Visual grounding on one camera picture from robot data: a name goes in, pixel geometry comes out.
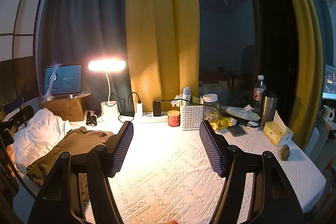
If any brown garment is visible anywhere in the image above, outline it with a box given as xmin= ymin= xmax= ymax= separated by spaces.
xmin=26 ymin=126 xmax=115 ymax=188

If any white cloth pile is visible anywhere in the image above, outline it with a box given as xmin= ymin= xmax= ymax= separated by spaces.
xmin=13 ymin=108 xmax=71 ymax=176

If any cardboard box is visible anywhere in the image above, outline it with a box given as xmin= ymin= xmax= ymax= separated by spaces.
xmin=38 ymin=98 xmax=85 ymax=122

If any tablet on stand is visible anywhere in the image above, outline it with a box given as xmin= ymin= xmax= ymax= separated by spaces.
xmin=42 ymin=64 xmax=91 ymax=99

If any rough brown rock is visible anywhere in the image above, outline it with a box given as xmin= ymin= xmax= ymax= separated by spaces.
xmin=278 ymin=144 xmax=291 ymax=161

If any black clip gadget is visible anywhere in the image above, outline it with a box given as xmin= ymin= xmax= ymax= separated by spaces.
xmin=85 ymin=111 xmax=97 ymax=127

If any yellow tissue box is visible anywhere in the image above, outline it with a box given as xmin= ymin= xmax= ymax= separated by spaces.
xmin=263 ymin=111 xmax=294 ymax=148

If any black smartphone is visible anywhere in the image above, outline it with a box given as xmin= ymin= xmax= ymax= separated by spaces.
xmin=227 ymin=124 xmax=247 ymax=137

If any white desk lamp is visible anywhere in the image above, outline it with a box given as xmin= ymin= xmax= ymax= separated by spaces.
xmin=88 ymin=59 xmax=126 ymax=122

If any white yellow wipes pack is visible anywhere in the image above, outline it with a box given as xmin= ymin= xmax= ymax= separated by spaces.
xmin=221 ymin=105 xmax=260 ymax=121

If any yellow duck snack bag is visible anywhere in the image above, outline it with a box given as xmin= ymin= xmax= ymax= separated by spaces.
xmin=210 ymin=117 xmax=235 ymax=131

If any stainless steel tumbler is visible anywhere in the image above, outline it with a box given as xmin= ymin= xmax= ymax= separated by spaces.
xmin=260 ymin=90 xmax=278 ymax=127

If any white power strip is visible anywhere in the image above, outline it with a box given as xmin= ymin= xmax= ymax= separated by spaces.
xmin=118 ymin=112 xmax=168 ymax=123

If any white mug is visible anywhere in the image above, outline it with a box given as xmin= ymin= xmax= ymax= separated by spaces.
xmin=319 ymin=105 xmax=335 ymax=122

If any clear jar white lid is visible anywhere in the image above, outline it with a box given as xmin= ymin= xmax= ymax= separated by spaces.
xmin=201 ymin=94 xmax=220 ymax=122

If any white textured table cover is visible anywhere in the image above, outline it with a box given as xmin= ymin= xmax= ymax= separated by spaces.
xmin=109 ymin=119 xmax=326 ymax=223

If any teal curtain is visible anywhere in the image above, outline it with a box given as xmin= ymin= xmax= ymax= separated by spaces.
xmin=37 ymin=0 xmax=134 ymax=115

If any white phone charger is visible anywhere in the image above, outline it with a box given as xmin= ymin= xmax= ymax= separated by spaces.
xmin=135 ymin=100 xmax=143 ymax=117

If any clear plastic water bottle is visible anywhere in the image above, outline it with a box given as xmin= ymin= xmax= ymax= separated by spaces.
xmin=252 ymin=75 xmax=266 ymax=113

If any white perforated plastic basket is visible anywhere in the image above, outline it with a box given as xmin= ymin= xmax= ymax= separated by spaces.
xmin=180 ymin=105 xmax=204 ymax=131

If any computer monitor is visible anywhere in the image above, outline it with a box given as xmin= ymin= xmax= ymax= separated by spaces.
xmin=322 ymin=65 xmax=336 ymax=100

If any black power adapter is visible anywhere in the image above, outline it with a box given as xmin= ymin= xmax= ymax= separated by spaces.
xmin=153 ymin=101 xmax=161 ymax=117

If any red candle tin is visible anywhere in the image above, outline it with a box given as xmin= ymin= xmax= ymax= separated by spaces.
xmin=167 ymin=110 xmax=181 ymax=127

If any white spray bottle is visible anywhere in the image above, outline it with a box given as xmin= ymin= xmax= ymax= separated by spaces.
xmin=182 ymin=87 xmax=191 ymax=106

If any yellow curtain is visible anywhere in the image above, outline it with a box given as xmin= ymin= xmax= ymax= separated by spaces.
xmin=125 ymin=0 xmax=200 ymax=111

